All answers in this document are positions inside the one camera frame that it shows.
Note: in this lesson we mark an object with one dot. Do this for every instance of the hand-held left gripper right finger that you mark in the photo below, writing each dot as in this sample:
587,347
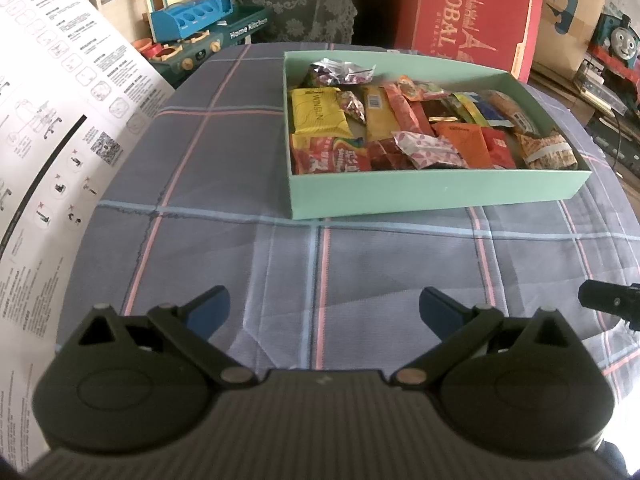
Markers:
440,312

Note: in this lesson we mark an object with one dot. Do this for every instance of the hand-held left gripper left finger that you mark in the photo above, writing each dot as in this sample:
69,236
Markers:
207,310

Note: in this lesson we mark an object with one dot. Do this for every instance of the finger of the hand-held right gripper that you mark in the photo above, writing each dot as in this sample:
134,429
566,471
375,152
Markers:
607,299

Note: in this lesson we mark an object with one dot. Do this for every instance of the mint green cardboard box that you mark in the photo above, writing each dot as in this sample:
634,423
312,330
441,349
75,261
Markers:
425,192

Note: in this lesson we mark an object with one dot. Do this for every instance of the brown patterned noodle packet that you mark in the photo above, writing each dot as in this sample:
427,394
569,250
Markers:
547,152

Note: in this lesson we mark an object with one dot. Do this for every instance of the pink white patterned packet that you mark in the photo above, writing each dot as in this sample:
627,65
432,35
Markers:
430,150

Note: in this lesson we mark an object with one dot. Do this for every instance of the dark red shiny packet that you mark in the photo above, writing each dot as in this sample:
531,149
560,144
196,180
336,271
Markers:
390,155

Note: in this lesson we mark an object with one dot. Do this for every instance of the orange snack packet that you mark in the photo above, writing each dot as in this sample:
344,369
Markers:
462,145

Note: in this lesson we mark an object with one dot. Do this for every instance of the red snack packet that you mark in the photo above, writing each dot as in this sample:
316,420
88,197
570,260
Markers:
500,147

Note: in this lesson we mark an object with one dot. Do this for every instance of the red rainbow candy packet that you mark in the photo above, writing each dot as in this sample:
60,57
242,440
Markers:
330,155

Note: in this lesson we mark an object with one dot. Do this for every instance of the dark brown snack packet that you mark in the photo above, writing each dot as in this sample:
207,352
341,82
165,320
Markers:
440,110

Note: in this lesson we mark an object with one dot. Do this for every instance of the yellow green snack packet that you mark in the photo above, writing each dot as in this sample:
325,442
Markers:
470,110

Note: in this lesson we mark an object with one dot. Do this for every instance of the salmon pink snack packet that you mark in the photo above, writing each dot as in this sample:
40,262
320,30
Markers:
407,110

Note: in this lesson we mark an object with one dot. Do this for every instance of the blue white snack packet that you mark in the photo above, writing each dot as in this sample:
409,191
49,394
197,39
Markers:
492,112

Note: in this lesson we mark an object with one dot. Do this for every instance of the gold snack packet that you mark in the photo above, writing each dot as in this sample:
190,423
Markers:
380,112

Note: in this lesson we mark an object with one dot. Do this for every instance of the clear biscuit packet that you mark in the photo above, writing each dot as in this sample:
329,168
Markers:
515,110

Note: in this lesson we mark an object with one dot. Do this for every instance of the small colourful candy packet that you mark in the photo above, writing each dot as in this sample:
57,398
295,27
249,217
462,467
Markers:
350,105

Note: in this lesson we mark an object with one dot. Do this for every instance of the silver foil packet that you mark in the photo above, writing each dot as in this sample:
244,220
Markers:
340,70

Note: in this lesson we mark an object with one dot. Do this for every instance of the black electronic device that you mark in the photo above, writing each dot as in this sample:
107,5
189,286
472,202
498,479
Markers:
620,147

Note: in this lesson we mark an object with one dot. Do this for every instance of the clear plastic case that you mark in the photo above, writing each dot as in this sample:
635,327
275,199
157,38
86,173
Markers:
595,85

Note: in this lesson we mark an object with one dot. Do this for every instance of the white instruction sheet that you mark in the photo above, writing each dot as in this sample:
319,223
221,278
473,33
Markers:
50,110

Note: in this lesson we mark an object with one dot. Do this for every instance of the blue toy train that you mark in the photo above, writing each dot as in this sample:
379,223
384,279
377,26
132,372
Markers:
622,40

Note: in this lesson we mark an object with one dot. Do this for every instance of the dark green toy box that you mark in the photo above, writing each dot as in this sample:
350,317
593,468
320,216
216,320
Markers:
240,30

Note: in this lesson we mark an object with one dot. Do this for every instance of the brown cardboard box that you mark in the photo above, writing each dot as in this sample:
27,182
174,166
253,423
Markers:
570,15

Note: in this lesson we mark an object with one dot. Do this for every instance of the blue toy tray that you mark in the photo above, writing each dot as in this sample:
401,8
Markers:
190,17

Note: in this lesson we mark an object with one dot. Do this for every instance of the red cardboard box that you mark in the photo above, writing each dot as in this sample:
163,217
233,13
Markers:
465,5

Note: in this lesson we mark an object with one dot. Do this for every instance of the grey lace cloth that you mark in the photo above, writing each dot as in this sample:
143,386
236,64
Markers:
300,0

